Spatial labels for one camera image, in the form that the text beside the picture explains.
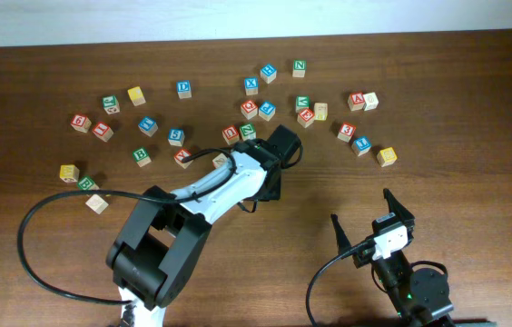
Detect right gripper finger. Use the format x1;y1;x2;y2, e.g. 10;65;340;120
330;213;352;255
383;188;415;223

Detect red 3 block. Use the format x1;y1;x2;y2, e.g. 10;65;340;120
337;123;356;143

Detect blue X block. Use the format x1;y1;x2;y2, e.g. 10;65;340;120
244;77;259;95

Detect red Y block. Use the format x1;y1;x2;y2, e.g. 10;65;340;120
174;148;193;169

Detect green N block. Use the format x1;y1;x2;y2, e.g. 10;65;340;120
292;60;307;78

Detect red E block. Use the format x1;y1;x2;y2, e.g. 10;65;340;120
297;108;315;128

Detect green Z block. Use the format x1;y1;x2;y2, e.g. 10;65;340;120
239;123;257;141

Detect yellow block top left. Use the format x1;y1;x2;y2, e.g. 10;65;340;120
128;86;146;106

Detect blue 5 block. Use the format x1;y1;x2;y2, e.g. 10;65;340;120
168;129;185;147

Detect green B block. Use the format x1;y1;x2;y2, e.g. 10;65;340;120
133;147;152;167

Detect blue H block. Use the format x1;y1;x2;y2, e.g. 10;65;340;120
261;64;278;84

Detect red I block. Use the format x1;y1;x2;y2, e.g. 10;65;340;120
92;122;113;142

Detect blue T block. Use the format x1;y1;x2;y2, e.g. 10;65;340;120
138;116;158;137

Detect green E block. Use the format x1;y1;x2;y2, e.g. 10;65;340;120
77;176;99;191

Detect red A block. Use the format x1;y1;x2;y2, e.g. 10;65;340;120
348;93;366;111

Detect green J block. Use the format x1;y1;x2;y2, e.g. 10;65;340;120
102;95;120;114

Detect red U block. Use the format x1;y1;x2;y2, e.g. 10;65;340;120
222;125;240;145

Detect plain leaf picture block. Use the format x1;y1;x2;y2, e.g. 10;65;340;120
212;154;228;169

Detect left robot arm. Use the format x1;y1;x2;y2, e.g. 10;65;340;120
106;125;303;326

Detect green V block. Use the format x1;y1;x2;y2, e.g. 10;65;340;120
295;95;310;113

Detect yellow S block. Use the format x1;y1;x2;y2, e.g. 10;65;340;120
377;147;398;167

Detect blue L block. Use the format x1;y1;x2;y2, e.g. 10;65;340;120
351;136;371;156

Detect blue D block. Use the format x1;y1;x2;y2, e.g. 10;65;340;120
176;80;192;99

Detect yellow W block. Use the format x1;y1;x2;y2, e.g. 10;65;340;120
59;164;80;183

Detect plain wooden block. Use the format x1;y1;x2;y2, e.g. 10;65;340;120
85;194;108;214

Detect plain yellow-print block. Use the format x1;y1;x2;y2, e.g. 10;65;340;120
313;103;328;121

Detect plain white picture block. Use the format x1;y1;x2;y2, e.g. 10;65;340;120
363;92;379;111

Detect red Q block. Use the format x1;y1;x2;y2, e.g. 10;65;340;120
241;100;259;120

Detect red 6 block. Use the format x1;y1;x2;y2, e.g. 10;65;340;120
71;114;92;133

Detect blue P block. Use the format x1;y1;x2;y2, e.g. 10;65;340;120
259;101;276;121

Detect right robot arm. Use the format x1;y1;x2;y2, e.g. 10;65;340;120
330;189;454;326

